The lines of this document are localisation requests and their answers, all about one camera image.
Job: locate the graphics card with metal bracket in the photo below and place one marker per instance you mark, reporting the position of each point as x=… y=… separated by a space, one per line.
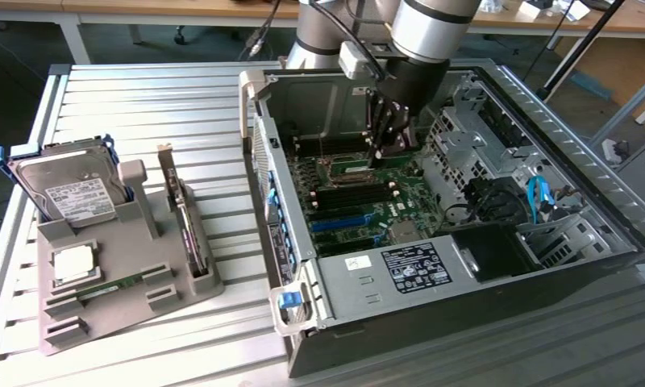
x=185 y=217

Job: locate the open black PC case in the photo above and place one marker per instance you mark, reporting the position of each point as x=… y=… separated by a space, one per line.
x=462 y=322

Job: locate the black expansion slot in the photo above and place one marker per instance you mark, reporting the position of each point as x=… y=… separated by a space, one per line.
x=335 y=214
x=346 y=246

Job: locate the silver CPU chip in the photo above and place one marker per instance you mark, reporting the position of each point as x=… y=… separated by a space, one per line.
x=73 y=262

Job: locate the black RAM slot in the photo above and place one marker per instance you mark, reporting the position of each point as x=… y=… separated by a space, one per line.
x=354 y=200
x=349 y=190
x=327 y=146

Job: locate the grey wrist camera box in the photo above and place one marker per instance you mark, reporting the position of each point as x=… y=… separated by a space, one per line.
x=354 y=60

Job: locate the blue expansion slot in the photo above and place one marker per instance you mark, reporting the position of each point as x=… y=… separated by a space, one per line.
x=339 y=224

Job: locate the grey power supply unit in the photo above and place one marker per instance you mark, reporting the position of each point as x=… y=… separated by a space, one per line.
x=354 y=290

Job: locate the black tripod pole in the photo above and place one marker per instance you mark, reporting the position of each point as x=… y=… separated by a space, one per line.
x=585 y=40

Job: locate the grey parts rack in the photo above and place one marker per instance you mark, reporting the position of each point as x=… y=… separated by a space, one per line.
x=123 y=250

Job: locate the CPU socket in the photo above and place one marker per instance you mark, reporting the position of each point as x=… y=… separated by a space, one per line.
x=350 y=179

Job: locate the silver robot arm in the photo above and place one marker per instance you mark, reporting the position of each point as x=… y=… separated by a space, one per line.
x=434 y=24

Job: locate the hard disk with blue carrier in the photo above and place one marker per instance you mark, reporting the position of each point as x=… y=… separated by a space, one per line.
x=71 y=189

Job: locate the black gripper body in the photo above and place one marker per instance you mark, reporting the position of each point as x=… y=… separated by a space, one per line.
x=415 y=82

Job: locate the green motherboard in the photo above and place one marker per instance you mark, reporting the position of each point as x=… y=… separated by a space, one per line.
x=405 y=191

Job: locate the metal disk bay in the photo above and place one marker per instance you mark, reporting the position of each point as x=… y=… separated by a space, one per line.
x=566 y=242

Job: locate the wooden desk with white legs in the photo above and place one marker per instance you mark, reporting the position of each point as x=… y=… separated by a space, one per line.
x=139 y=8

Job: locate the black chair wheel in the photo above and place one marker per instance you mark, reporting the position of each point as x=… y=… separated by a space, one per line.
x=182 y=36

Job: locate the wooden desk with clutter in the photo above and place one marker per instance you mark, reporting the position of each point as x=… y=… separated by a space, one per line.
x=613 y=24

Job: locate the blue case latch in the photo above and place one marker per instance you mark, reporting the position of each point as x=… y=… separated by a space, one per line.
x=287 y=300

